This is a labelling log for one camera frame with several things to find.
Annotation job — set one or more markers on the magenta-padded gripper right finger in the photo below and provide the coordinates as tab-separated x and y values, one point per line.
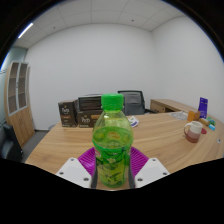
150	171

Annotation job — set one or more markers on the green drink bottle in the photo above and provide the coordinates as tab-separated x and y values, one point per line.
112	150

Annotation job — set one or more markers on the wooden side desk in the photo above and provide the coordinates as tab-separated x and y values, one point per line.
166	105

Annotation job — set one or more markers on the small dark brown carton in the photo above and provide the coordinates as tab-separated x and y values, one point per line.
67	114

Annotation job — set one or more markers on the tan snack packet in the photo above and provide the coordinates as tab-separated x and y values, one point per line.
204	121

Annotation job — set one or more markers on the wooden shelf cabinet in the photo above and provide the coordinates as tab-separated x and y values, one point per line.
20	120

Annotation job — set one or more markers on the long ceiling light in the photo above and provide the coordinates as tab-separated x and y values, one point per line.
25	30

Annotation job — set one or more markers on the black leather armchair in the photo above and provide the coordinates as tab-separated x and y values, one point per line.
10	143

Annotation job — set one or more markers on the small blue packet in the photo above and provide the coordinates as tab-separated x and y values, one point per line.
212	127

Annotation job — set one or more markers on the black mesh office chair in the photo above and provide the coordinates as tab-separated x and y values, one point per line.
135	103

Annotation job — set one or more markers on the flat round red coaster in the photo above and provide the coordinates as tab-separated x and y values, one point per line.
204	131

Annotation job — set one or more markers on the dark striped carton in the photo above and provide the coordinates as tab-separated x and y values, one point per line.
90	102

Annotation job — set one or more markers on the purple package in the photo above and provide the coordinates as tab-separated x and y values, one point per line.
203	107

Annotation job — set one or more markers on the white and maroon mug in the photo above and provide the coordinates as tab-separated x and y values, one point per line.
194	131

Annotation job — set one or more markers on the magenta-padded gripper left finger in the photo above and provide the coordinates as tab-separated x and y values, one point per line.
75	171

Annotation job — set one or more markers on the brown printed carton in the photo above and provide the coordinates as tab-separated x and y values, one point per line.
86	119

